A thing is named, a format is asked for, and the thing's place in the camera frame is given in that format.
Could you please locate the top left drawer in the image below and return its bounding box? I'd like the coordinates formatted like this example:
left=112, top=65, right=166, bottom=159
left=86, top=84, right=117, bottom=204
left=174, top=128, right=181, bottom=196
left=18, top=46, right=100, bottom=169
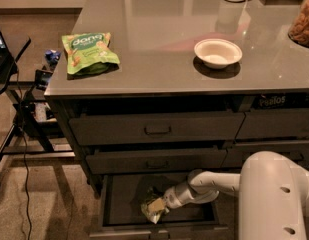
left=69, top=111, right=244, bottom=145

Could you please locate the green Dang chip bag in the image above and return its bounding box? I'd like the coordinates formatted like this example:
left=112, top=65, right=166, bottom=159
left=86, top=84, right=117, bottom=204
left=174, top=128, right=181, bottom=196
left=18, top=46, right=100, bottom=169
left=62, top=32, right=120, bottom=76

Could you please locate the blue small object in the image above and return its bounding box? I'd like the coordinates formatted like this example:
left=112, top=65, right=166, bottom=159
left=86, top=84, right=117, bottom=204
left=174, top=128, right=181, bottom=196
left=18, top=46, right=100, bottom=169
left=45, top=50, right=61, bottom=64

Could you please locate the black phone device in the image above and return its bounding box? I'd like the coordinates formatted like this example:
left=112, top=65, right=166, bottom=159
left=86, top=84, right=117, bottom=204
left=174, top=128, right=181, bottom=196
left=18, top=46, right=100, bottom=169
left=35, top=70, right=53, bottom=91

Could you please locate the middle left drawer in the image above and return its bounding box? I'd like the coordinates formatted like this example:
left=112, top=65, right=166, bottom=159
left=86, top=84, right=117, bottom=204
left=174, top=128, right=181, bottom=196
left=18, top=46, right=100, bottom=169
left=85, top=148, right=227, bottom=175

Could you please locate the black side stand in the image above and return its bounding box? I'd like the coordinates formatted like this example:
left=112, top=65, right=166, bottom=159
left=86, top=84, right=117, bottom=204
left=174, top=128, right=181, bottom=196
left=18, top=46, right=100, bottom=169
left=0, top=35, right=72, bottom=163

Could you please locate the black hanging cable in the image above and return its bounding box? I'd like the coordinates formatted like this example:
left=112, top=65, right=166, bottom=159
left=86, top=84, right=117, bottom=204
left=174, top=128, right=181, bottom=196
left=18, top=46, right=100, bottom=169
left=14, top=62, right=33, bottom=240

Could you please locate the middle right drawer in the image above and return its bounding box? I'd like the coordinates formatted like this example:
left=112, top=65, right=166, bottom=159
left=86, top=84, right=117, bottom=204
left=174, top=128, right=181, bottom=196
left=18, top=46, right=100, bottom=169
left=225, top=140, right=309, bottom=168

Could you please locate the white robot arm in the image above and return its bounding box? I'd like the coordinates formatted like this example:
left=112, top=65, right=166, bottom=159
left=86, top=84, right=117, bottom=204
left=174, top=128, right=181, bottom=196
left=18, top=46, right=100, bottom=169
left=141, top=151, right=309, bottom=240

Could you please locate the white paper bowl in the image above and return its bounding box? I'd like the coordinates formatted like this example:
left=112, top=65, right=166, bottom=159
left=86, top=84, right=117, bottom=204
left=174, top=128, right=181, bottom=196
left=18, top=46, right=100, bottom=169
left=194, top=39, right=242, bottom=69

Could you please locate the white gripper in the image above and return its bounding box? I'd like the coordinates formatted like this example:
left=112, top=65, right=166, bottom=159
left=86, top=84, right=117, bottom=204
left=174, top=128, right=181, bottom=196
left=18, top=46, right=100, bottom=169
left=147, top=187, right=181, bottom=213

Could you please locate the dark Peatos bag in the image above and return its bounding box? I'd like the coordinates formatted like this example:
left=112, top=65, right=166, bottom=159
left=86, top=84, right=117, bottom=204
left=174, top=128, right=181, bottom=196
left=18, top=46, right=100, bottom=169
left=252, top=93, right=309, bottom=109

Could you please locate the open bottom left drawer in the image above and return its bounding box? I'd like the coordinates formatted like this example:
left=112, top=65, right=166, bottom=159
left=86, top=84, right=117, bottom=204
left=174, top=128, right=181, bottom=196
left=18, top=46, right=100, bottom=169
left=90, top=172, right=237, bottom=240

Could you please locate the green jalapeno chip bag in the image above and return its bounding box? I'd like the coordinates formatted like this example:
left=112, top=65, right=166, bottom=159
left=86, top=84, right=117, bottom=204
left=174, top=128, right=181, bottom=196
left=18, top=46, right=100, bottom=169
left=141, top=187, right=169, bottom=224

